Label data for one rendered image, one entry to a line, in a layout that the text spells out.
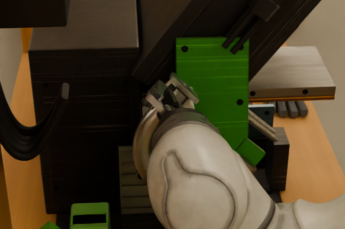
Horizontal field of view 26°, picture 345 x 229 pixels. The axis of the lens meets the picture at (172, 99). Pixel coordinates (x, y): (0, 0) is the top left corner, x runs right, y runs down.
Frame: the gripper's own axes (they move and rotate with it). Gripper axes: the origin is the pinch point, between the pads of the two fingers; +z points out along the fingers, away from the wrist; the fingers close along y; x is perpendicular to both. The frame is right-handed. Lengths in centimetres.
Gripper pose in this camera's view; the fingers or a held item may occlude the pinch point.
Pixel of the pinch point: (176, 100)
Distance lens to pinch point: 113.6
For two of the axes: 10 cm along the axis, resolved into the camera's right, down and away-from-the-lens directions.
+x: -6.9, 7.0, 1.6
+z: -0.6, -2.7, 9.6
